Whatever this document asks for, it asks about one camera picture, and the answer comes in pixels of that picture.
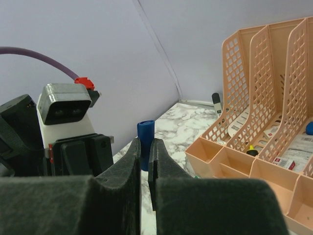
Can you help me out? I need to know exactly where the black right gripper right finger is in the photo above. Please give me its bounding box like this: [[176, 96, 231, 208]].
[[148, 139, 289, 235]]

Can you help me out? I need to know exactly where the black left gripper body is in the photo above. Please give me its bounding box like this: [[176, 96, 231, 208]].
[[44, 133, 114, 176]]

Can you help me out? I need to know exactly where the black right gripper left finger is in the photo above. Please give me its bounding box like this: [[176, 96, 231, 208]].
[[0, 138, 141, 235]]

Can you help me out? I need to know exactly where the blue pen cap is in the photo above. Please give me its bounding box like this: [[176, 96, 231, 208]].
[[137, 120, 155, 171]]

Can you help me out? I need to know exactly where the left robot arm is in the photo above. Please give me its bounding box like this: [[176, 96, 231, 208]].
[[0, 94, 113, 177]]

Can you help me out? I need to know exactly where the yellow highlighter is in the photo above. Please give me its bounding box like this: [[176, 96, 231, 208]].
[[246, 145, 258, 157]]

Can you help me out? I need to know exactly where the white oval label card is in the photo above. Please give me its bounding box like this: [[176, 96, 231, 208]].
[[227, 106, 250, 137]]

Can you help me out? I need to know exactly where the peach plastic desk organizer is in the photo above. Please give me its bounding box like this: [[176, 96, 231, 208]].
[[185, 17, 313, 235]]

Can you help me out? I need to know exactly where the white red staples box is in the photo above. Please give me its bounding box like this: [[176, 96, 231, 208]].
[[272, 157, 296, 170]]

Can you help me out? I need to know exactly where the small white red box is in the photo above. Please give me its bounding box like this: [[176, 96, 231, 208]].
[[262, 126, 279, 141]]

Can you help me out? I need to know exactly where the black grey stapler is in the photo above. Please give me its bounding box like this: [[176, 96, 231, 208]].
[[212, 93, 222, 118]]

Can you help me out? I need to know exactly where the white paper packet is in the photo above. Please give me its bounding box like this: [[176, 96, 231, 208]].
[[282, 134, 313, 163]]

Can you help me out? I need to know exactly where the blue eraser box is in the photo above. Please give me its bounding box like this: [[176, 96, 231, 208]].
[[305, 121, 313, 136]]

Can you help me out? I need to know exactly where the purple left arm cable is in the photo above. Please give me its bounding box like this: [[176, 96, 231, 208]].
[[0, 46, 95, 89]]

